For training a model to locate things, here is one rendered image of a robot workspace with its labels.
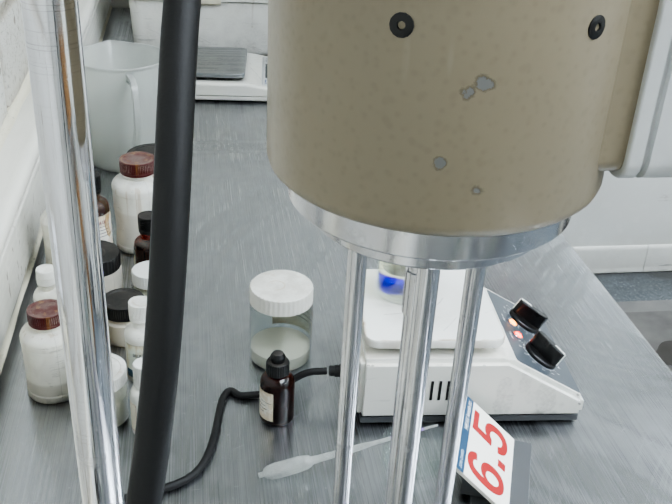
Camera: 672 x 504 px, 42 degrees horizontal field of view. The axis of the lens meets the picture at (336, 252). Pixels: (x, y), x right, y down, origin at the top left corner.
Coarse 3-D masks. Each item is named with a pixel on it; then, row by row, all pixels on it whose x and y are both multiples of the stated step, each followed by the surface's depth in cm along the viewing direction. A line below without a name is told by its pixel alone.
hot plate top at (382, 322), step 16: (368, 272) 82; (448, 272) 83; (464, 272) 83; (368, 288) 79; (448, 288) 80; (368, 304) 77; (384, 304) 77; (400, 304) 77; (448, 304) 78; (368, 320) 75; (384, 320) 75; (400, 320) 75; (448, 320) 75; (480, 320) 76; (496, 320) 76; (368, 336) 73; (384, 336) 73; (400, 336) 73; (432, 336) 73; (448, 336) 73; (480, 336) 73; (496, 336) 74
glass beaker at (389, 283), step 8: (384, 264) 76; (392, 264) 75; (376, 272) 78; (384, 272) 76; (392, 272) 76; (400, 272) 75; (376, 280) 78; (384, 280) 77; (392, 280) 76; (400, 280) 76; (376, 288) 78; (384, 288) 77; (392, 288) 76; (400, 288) 76; (384, 296) 77; (392, 296) 77; (400, 296) 77
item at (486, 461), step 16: (480, 416) 73; (480, 432) 72; (496, 432) 74; (480, 448) 70; (496, 448) 72; (480, 464) 69; (496, 464) 70; (480, 480) 67; (496, 480) 69; (496, 496) 68
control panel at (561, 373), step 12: (492, 300) 83; (504, 300) 85; (504, 312) 82; (504, 324) 80; (516, 324) 81; (516, 336) 79; (528, 336) 81; (516, 348) 77; (528, 360) 76; (540, 372) 75; (552, 372) 77; (564, 372) 79; (564, 384) 76
